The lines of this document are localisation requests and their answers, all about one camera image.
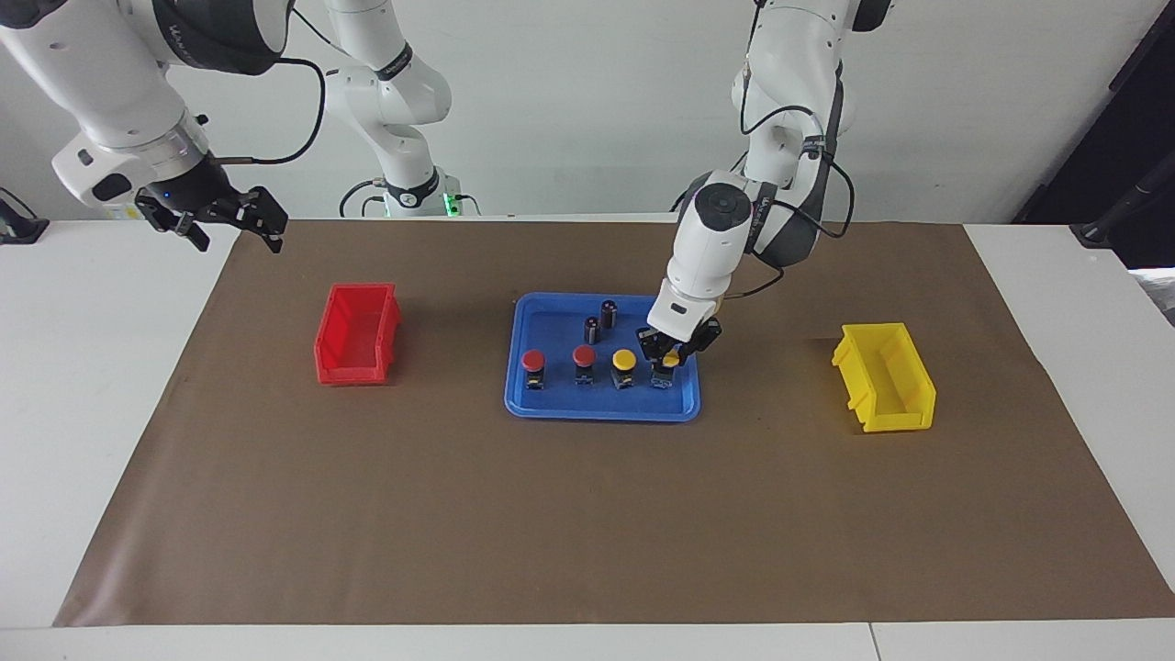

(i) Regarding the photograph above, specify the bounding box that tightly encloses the blue plastic tray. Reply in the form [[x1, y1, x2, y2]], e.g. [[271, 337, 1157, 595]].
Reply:
[[503, 292, 702, 423]]

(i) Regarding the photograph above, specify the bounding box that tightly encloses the brown paper mat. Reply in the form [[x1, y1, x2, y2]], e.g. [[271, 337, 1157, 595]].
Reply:
[[52, 218, 1175, 628]]

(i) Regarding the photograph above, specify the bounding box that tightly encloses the black desk clamp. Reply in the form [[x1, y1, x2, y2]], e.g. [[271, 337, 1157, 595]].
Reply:
[[0, 187, 50, 245]]

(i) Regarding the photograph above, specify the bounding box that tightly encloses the red plastic bin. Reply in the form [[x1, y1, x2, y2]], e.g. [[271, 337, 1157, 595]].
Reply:
[[314, 282, 403, 387]]

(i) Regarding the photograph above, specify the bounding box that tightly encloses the yellow plastic bin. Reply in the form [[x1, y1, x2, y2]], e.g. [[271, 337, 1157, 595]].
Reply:
[[831, 321, 937, 433]]

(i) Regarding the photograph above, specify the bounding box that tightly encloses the grey metallic object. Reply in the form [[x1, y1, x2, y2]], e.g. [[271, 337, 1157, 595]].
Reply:
[[1127, 266, 1175, 328]]

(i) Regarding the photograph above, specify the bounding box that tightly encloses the dark panel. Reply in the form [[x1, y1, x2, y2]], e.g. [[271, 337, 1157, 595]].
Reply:
[[1013, 0, 1175, 270]]

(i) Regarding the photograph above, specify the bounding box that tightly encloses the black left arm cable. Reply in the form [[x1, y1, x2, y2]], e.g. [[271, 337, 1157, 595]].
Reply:
[[725, 55, 857, 300]]

